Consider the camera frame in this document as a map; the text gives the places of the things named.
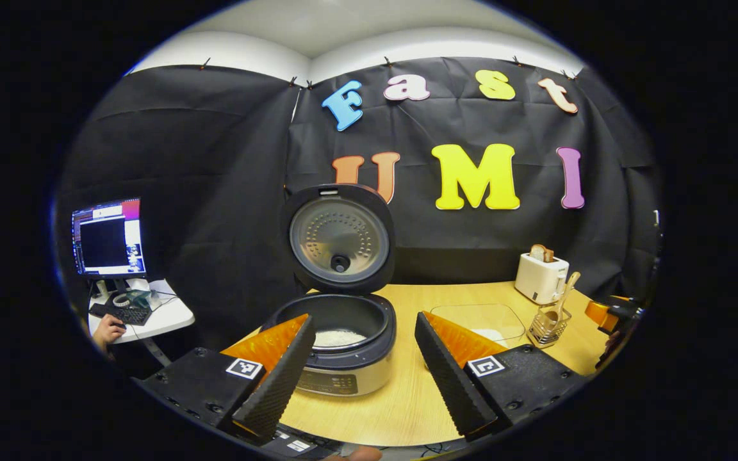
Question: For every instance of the teal object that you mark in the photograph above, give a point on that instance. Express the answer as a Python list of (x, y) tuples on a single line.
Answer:
[(139, 299)]

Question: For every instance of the white side table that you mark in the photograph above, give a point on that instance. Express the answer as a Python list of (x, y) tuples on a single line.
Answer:
[(170, 317)]

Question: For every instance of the brown toast slice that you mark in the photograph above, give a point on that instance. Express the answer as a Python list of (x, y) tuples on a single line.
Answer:
[(549, 255), (537, 253)]

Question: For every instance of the black silver rice cooker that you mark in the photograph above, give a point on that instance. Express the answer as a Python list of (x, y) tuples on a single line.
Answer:
[(343, 237)]

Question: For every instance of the computer monitor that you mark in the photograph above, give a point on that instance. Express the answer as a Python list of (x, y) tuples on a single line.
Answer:
[(106, 240)]

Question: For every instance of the clear plastic container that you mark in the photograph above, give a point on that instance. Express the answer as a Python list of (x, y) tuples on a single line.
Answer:
[(478, 317)]

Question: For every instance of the wooden spoon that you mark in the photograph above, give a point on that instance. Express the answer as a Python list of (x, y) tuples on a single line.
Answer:
[(571, 285)]

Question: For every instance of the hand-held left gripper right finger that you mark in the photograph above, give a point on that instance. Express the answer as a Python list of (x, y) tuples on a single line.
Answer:
[(449, 378)]

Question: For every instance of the black keyboard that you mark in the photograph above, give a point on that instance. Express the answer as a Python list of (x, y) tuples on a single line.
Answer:
[(129, 315)]

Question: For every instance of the white toaster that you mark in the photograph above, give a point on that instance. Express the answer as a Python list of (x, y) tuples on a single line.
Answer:
[(539, 278)]

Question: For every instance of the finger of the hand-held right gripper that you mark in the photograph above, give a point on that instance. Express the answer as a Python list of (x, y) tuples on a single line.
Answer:
[(599, 315)]

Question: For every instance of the white tape roll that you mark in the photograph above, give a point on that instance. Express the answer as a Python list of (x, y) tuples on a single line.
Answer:
[(122, 300)]

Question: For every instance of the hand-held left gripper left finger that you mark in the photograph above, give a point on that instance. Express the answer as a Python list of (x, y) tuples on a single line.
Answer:
[(279, 384)]

